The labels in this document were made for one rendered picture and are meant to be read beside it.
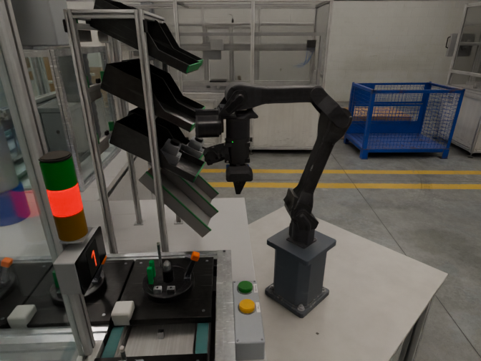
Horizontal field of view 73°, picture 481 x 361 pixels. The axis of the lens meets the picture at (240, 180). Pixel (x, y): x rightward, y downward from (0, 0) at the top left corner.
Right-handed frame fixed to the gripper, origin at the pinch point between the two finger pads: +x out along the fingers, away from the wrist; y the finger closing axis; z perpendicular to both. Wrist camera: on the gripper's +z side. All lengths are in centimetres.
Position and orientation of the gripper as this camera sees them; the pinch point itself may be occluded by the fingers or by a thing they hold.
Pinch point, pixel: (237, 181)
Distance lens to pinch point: 84.4
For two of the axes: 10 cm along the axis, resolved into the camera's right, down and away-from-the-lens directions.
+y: 0.5, 4.0, -9.2
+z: -10.0, 0.2, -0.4
